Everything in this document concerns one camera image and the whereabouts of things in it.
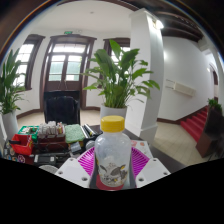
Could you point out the dark wooden stand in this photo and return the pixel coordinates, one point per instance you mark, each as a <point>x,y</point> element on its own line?
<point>211,133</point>

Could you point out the clear yellow-capped drink bottle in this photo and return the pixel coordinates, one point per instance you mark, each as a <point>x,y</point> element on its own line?
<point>112,150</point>

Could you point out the black power adapter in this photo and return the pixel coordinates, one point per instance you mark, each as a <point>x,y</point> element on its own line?
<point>46,159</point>

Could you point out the dark-framed window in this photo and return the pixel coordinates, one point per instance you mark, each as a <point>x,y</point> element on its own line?
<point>26,56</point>
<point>106,46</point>

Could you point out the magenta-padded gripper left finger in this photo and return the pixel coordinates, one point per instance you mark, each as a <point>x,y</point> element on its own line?
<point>70,171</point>

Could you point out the red carpeted stairs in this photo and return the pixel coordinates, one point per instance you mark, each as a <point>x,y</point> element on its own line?
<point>196,125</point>

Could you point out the brown tray of white bottles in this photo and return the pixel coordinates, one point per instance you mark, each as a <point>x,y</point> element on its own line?
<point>51,131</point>

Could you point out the green box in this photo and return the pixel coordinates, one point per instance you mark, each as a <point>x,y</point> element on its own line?
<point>28,129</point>

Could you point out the printed paper leaflet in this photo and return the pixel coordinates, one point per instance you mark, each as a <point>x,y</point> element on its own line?
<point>143,148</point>

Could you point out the slender plant in white pot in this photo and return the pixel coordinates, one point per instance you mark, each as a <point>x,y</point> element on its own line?
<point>116,76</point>

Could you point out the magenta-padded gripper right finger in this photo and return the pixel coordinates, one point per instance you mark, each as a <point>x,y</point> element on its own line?
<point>154,170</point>

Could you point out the large plant in white pot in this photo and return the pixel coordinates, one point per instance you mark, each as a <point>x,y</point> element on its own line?
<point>10,83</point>

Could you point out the green exit sign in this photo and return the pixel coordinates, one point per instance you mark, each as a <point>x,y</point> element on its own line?
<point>68,32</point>

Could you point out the white wall heater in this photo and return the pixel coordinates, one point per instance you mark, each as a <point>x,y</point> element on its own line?
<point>181,88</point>

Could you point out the dark wooden glazed double door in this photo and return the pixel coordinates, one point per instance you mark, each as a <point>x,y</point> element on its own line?
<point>66,63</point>

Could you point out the green cloth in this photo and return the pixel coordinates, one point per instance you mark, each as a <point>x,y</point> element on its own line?
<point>74,133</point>

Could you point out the grey round gadget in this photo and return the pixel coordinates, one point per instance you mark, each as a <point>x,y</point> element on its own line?
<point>90,145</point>

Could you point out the red plastic box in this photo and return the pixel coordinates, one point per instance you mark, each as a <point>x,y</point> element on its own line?
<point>23,145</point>

